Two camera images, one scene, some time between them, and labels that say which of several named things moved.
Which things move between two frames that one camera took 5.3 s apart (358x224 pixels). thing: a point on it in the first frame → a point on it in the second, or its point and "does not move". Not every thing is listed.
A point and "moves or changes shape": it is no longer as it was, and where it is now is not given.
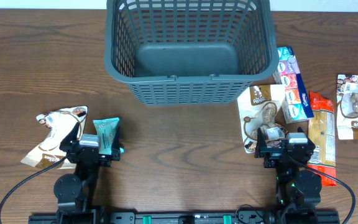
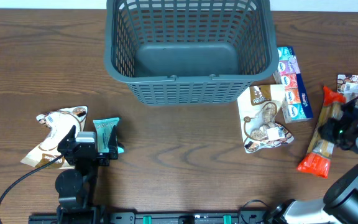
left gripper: [105, 161] does not move
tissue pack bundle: [296, 106] does not move
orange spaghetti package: [321, 127] moves or changes shape
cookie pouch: [48, 152] does not move
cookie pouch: [257, 108] does not move
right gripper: [273, 154] → [327, 130]
